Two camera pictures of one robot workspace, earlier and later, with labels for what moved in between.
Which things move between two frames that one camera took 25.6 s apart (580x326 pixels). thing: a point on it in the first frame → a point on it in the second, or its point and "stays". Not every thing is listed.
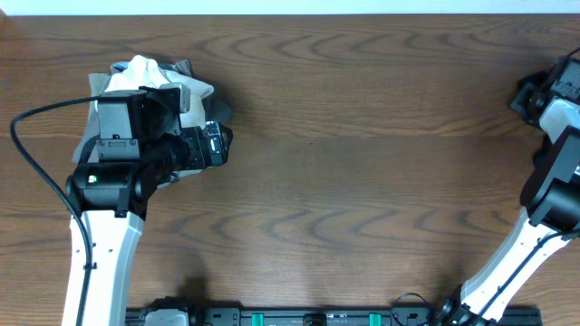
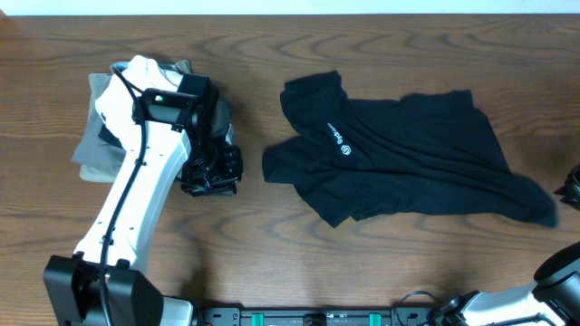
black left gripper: (218, 152) → (227, 185)
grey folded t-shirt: (215, 112) stays
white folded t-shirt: (142, 72) stays
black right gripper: (519, 102) → (574, 188)
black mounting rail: (314, 317) stays
